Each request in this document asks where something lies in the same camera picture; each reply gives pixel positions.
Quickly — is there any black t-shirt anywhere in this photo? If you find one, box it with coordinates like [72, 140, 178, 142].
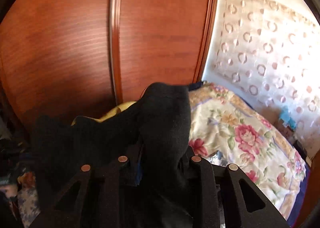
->
[32, 82, 193, 227]

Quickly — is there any yellow garment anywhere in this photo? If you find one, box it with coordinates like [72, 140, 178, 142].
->
[71, 101, 136, 127]

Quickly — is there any pink rose floral blanket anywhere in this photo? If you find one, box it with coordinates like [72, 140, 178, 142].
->
[187, 82, 308, 221]

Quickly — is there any blue white floral quilt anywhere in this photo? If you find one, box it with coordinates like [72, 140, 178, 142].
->
[17, 187, 40, 228]

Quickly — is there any wooden wardrobe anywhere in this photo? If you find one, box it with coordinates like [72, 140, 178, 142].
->
[1, 0, 217, 129]

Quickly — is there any blue toy on sill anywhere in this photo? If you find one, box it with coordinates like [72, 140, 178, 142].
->
[278, 106, 297, 130]

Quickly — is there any navy blue blanket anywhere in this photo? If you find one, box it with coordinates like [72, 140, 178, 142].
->
[187, 81, 312, 227]

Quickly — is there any sheer circle pattern curtain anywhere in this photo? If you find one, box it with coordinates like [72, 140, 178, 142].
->
[210, 0, 319, 158]

